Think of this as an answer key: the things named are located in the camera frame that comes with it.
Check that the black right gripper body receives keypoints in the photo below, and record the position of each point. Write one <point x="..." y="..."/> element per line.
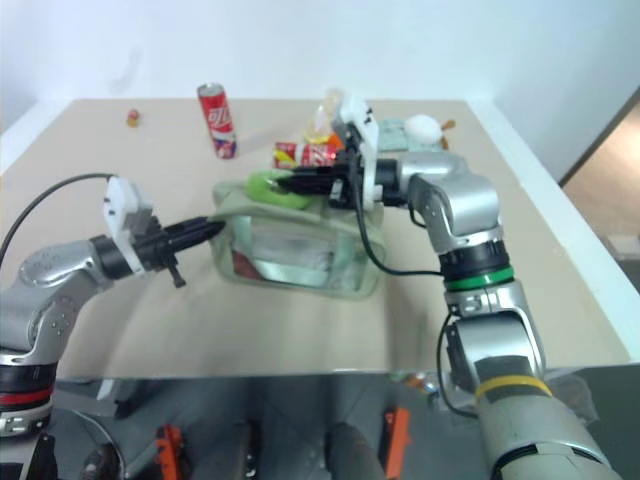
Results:
<point x="345" y="187"/>

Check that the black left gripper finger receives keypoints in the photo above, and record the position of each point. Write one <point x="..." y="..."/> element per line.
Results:
<point x="192" y="225"/>
<point x="200" y="237"/>

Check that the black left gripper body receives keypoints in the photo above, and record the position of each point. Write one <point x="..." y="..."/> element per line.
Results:
<point x="155" y="247"/>

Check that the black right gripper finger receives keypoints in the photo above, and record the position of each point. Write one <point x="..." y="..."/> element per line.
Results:
<point x="315" y="173"/>
<point x="302" y="187"/>

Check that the green plastic object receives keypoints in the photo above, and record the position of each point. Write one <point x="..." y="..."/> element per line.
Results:
<point x="265" y="192"/>

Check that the green pouch with clear window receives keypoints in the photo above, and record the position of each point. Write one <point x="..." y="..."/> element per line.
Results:
<point x="300" y="250"/>

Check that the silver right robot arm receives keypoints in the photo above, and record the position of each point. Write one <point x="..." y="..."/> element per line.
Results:
<point x="500" y="325"/>

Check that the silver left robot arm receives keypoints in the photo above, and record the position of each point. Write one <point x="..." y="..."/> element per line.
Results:
<point x="50" y="280"/>

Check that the white round plush ball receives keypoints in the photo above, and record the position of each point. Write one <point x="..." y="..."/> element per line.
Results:
<point x="422" y="131"/>

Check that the green printed packet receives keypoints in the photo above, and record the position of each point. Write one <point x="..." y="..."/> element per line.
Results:
<point x="392" y="135"/>

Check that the tall red soda can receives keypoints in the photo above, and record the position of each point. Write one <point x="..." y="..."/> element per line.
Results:
<point x="218" y="120"/>

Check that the small orange brown object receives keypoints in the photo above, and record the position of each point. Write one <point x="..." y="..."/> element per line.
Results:
<point x="448" y="123"/>

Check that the small red yellow figurine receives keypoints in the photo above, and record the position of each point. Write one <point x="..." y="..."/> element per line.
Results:
<point x="133" y="118"/>

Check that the orange black clamp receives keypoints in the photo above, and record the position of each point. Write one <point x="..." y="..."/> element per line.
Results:
<point x="170" y="450"/>
<point x="398" y="440"/>

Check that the dark rounded shape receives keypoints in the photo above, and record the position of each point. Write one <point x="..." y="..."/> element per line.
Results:
<point x="350" y="455"/>

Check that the clear plastic bag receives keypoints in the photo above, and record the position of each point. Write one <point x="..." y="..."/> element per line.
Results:
<point x="575" y="395"/>

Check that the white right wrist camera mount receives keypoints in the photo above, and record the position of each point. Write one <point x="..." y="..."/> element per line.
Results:
<point x="367" y="145"/>

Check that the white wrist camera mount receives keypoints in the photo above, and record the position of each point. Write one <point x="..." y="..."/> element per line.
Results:
<point x="120" y="200"/>
<point x="367" y="145"/>

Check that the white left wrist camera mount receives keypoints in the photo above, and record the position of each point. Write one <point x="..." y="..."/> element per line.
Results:
<point x="120" y="200"/>

